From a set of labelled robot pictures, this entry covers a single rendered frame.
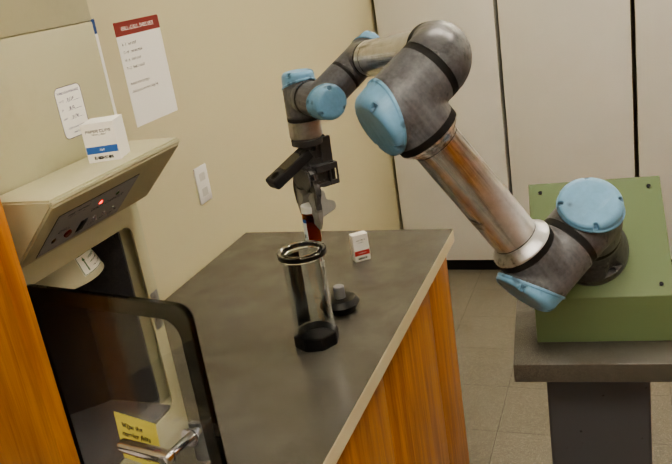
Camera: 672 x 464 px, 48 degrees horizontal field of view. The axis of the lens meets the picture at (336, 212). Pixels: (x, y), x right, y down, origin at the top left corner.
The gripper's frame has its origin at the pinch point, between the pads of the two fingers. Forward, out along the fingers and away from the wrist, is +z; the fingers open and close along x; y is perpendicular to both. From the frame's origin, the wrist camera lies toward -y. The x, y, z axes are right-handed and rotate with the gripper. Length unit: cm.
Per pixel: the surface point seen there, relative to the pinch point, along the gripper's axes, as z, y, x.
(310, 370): 23.2, -17.3, -20.8
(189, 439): -4, -59, -64
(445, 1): -28, 178, 147
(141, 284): -7, -47, -18
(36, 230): -30, -66, -45
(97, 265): -15, -55, -25
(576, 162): 57, 213, 99
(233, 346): 23.8, -23.9, 2.5
